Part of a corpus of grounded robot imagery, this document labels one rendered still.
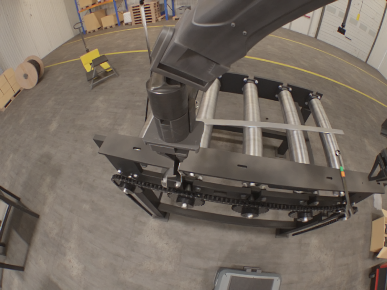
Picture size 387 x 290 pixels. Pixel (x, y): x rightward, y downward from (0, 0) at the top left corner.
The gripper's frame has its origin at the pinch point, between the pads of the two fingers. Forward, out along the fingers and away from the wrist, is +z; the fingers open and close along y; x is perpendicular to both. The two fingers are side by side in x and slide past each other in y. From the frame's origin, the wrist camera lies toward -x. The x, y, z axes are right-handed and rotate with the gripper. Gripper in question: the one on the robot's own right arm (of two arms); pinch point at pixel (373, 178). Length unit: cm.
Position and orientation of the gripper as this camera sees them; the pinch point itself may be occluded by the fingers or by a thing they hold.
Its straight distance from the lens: 58.7
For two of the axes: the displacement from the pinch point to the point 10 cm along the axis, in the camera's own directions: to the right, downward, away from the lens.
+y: -9.8, -1.5, 1.4
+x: -2.1, 7.9, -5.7
